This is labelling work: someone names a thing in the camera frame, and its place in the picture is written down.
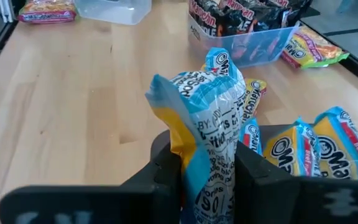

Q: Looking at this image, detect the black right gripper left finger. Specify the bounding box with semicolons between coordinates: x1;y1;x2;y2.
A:
126;130;182;224

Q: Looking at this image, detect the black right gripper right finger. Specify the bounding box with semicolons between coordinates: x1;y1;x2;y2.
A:
234;141;301;224

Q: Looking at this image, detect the Maruchan beef ramen pack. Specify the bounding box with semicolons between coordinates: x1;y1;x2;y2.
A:
239;117;264;156
312;106;358;182
262;118;322;177
202;47;247;82
144;70;248;224

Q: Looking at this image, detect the Maruchan lime chili shrimp pack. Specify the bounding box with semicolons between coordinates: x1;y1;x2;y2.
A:
242;78;269;127
17;0;77;24
280;26;350;70

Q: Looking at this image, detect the clear plastic bin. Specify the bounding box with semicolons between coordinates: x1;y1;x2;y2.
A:
187;12;300;68
73;0;152;26

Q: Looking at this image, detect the Maruchan black fire noodle pack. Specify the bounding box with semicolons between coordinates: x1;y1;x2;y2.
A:
275;0;313;27
188;0;229;38
222;0;287;34

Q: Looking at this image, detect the silver metal bracket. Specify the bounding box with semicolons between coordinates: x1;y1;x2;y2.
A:
0;0;14;23

